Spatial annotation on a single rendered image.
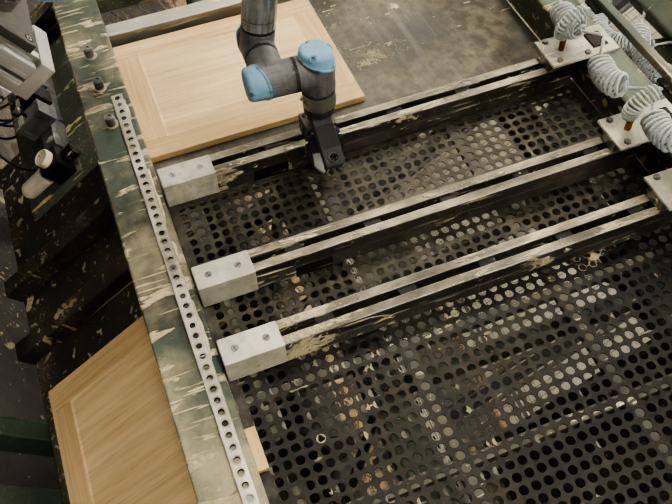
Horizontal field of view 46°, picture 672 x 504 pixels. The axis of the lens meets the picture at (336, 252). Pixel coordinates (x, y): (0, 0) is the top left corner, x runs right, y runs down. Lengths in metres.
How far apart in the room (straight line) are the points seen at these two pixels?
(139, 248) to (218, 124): 0.43
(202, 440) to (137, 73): 1.07
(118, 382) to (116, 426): 0.11
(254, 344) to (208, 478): 0.27
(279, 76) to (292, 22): 0.67
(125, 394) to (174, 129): 0.67
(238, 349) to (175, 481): 0.42
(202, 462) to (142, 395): 0.52
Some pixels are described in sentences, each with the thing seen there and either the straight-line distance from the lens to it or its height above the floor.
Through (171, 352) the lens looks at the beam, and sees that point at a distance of 1.64.
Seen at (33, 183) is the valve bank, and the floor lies 0.65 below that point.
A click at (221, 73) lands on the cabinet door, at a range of 2.19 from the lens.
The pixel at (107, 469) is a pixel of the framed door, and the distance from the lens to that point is 2.06.
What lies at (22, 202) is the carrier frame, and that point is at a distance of 2.69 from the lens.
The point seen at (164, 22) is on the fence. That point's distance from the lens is 2.34.
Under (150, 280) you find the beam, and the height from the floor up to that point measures 0.84.
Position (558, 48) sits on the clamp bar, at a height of 1.80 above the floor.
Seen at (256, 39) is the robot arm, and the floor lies 1.31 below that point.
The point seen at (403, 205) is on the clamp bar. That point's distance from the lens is 1.78.
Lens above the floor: 1.68
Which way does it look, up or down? 17 degrees down
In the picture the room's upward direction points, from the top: 53 degrees clockwise
